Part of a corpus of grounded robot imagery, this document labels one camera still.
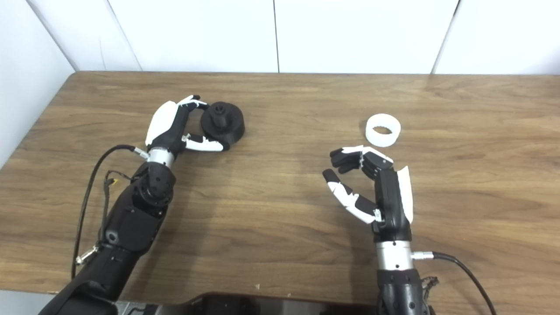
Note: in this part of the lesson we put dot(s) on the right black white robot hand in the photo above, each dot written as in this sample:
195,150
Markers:
391,201

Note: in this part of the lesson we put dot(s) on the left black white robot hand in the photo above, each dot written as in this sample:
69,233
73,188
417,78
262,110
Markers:
164,120

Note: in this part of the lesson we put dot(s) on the round black plastic part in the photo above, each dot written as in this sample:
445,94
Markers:
227,122

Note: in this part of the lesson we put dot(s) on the black robot torso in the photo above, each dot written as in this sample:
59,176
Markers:
245,306

